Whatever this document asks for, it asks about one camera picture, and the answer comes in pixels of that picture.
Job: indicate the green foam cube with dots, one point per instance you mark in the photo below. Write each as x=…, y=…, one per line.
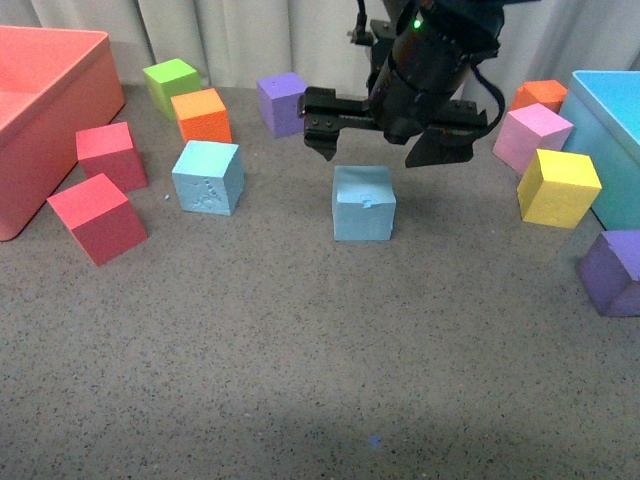
x=168, y=79

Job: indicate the red foam cube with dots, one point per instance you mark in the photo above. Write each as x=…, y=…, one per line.
x=111, y=150
x=100, y=218

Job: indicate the orange foam cube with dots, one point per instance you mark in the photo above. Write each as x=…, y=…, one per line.
x=202, y=115
x=549, y=93

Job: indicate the orange foam cube left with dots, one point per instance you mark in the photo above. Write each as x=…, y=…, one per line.
x=202, y=115

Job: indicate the red foam cube front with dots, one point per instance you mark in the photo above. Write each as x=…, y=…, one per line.
x=100, y=218

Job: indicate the pink foam cube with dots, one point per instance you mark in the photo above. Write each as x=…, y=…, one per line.
x=527, y=129

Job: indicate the orange foam cube right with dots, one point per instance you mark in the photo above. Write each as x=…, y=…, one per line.
x=549, y=93

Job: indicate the grey curtain backdrop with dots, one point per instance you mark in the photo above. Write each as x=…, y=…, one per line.
x=234, y=43

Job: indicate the light blue cube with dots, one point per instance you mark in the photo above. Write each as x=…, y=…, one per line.
x=209, y=177
x=363, y=203

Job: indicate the dark purple foam cube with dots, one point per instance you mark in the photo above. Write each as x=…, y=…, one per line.
x=610, y=273

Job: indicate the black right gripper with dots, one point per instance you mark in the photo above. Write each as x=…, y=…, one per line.
x=419, y=58

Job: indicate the purple foam cube back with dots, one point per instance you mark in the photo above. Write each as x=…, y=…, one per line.
x=278, y=103

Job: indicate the red foam cube rear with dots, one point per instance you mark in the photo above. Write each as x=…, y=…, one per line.
x=111, y=150

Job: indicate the yellow foam cube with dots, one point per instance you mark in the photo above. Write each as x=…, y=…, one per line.
x=558, y=188

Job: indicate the red plastic bin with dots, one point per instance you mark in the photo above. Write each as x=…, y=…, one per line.
x=54, y=83

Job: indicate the light blue plastic bin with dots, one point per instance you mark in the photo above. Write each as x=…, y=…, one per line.
x=603, y=107

